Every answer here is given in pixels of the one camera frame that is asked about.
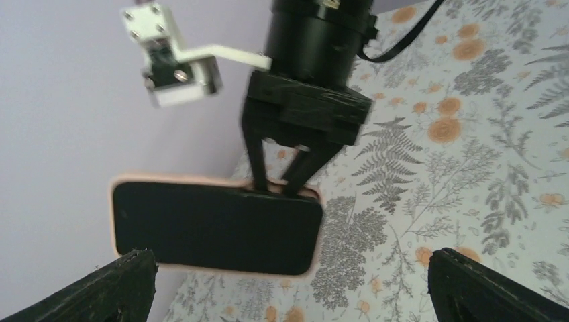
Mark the black phone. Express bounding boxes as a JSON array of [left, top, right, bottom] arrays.
[[109, 174, 324, 276]]

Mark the floral patterned table mat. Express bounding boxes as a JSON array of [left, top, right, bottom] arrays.
[[166, 1, 568, 321]]

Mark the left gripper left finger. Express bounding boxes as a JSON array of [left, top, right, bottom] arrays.
[[3, 250, 158, 322]]

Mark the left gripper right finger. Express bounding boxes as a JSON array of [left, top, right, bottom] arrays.
[[427, 248, 568, 322]]

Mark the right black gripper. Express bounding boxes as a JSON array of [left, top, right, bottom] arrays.
[[241, 1, 377, 196]]

